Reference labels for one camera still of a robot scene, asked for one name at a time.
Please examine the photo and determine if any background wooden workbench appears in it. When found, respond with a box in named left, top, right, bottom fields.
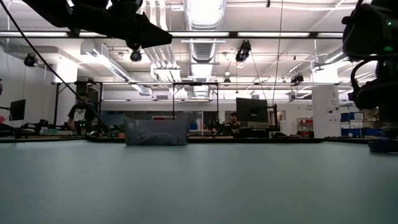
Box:
left=0, top=125, right=125, bottom=139

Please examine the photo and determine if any black rig frame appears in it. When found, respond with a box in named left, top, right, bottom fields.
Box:
left=0, top=30, right=345, bottom=39

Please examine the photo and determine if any person in printed black shirt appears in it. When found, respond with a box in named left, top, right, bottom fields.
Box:
left=67, top=95, right=98, bottom=131

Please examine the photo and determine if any white pillar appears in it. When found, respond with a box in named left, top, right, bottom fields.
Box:
left=312, top=67, right=342, bottom=139

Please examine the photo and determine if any large black monitor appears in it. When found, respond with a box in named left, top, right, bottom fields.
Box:
left=235, top=97, right=269, bottom=123

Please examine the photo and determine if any grey translucent plastic bin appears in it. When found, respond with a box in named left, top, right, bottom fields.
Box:
left=123, top=117, right=189, bottom=146

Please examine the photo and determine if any silver ventilation duct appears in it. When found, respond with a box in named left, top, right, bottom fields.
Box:
left=183, top=0, right=227, bottom=98

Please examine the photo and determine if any red storage bin shelf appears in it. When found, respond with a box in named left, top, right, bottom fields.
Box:
left=297, top=117, right=314, bottom=138

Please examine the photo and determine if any small black monitor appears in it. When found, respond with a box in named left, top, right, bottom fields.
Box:
left=8, top=98, right=27, bottom=122

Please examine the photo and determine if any thin hanging cable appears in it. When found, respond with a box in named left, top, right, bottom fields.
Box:
left=271, top=0, right=284, bottom=106

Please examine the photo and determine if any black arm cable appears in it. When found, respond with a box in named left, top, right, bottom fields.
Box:
left=0, top=0, right=114, bottom=138

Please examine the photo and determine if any person with black cap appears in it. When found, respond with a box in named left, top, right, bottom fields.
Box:
left=223, top=111, right=242, bottom=136

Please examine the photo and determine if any blue white braided USB-C cable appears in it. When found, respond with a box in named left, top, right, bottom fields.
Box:
left=136, top=128, right=180, bottom=146

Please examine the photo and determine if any blue storage bin shelf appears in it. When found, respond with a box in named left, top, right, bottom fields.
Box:
left=340, top=111, right=384, bottom=138

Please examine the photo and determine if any black hanging camera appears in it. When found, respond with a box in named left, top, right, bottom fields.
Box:
left=234, top=39, right=252, bottom=62

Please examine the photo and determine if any black background station frame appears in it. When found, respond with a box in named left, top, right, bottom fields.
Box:
left=51, top=81, right=104, bottom=127
left=172, top=82, right=220, bottom=121

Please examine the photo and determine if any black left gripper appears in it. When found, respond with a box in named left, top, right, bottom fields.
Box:
left=73, top=0, right=174, bottom=50

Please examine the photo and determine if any round black ceiling camera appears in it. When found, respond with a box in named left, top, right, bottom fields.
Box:
left=24, top=53, right=39, bottom=68
left=129, top=49, right=143, bottom=63

